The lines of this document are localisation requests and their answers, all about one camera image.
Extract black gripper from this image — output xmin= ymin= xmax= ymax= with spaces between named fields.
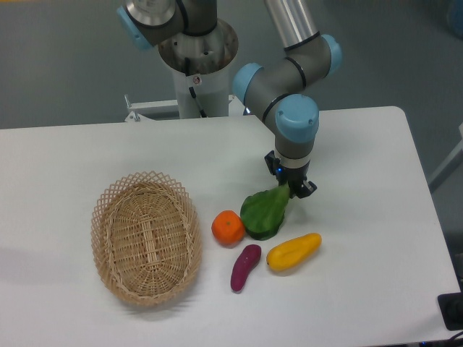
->
xmin=264 ymin=150 xmax=318 ymax=199

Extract green bok choy vegetable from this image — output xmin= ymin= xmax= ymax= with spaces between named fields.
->
xmin=239 ymin=184 xmax=290 ymax=241

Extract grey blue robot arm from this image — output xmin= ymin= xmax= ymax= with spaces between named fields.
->
xmin=116 ymin=1 xmax=342 ymax=198

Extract orange tangerine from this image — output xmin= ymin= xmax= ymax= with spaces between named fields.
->
xmin=211 ymin=210 xmax=245 ymax=247

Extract yellow mango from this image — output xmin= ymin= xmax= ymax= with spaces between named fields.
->
xmin=266 ymin=233 xmax=322 ymax=272

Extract purple sweet potato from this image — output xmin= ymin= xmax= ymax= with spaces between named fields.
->
xmin=230 ymin=244 xmax=262 ymax=293

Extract woven wicker basket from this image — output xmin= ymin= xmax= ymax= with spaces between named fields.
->
xmin=90 ymin=171 xmax=202 ymax=307

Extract black device at table corner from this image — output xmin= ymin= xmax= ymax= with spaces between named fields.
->
xmin=437 ymin=292 xmax=462 ymax=331

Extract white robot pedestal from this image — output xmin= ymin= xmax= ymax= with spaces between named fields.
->
xmin=171 ymin=68 xmax=230 ymax=118

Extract white metal mounting frame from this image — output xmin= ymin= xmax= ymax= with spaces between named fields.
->
xmin=124 ymin=95 xmax=251 ymax=123

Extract black cable on pedestal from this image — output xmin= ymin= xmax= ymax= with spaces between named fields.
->
xmin=184 ymin=57 xmax=208 ymax=119

